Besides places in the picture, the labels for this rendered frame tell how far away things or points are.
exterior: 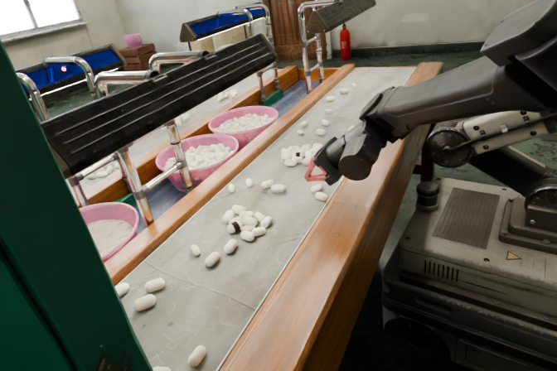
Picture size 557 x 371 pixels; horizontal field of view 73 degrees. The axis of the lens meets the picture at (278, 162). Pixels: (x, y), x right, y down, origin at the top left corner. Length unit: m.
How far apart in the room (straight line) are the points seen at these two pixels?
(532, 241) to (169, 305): 0.95
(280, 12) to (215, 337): 5.37
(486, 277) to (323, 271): 0.61
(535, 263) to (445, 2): 4.43
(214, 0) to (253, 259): 5.77
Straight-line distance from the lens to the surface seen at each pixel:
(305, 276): 0.69
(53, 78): 1.22
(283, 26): 5.82
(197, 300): 0.74
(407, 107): 0.57
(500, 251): 1.23
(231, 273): 0.76
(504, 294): 1.23
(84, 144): 0.59
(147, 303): 0.75
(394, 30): 5.47
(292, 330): 0.62
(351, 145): 0.68
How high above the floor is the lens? 1.25
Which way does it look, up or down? 27 degrees down
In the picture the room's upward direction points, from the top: 9 degrees counter-clockwise
